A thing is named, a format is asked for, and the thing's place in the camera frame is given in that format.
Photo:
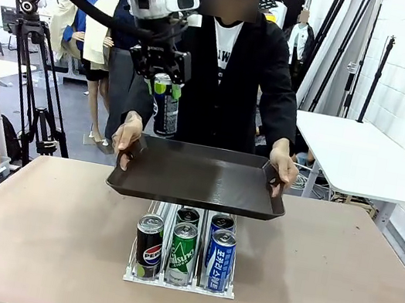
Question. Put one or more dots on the mannequin with patterned hat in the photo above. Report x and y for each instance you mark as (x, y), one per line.
(272, 3)

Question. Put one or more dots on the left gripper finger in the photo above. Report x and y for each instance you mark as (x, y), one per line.
(176, 91)
(149, 86)

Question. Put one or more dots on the black stand pole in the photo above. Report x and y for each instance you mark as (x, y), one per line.
(361, 50)
(323, 43)

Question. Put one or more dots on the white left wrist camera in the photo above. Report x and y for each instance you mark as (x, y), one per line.
(185, 2)

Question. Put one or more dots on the black Pepsi can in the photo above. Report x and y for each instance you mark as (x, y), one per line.
(165, 117)
(148, 248)

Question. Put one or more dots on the black light stand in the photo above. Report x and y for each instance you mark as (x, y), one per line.
(376, 80)

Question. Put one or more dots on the grey mannequin base plate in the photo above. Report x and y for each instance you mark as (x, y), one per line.
(95, 144)

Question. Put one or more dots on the mannequin with white jacket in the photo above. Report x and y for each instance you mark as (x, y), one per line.
(300, 43)

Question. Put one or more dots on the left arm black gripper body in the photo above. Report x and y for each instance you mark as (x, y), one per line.
(160, 59)

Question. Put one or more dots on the green Chilsung cider can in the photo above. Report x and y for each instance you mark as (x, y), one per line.
(181, 257)
(188, 215)

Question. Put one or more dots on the person in black jacket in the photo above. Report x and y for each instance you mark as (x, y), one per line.
(237, 87)

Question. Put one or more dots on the person's right forearm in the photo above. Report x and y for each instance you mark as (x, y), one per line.
(137, 100)

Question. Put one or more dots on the person's left forearm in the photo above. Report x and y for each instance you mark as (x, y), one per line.
(282, 122)

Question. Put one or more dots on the white can dispenser rack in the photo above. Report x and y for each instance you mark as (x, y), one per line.
(178, 287)

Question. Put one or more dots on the blue Pocari Sweat can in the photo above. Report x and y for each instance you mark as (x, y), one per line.
(222, 222)
(219, 264)

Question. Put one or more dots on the dark brown serving tray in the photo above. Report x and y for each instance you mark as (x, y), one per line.
(197, 178)

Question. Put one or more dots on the person's right hand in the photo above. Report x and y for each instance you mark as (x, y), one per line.
(127, 132)

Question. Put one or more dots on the mannequin with blue shirt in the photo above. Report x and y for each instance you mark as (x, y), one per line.
(78, 23)

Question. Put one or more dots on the person's left hand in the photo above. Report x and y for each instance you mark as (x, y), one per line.
(285, 162)

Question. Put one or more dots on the black camera tripod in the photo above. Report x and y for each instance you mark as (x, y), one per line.
(31, 90)

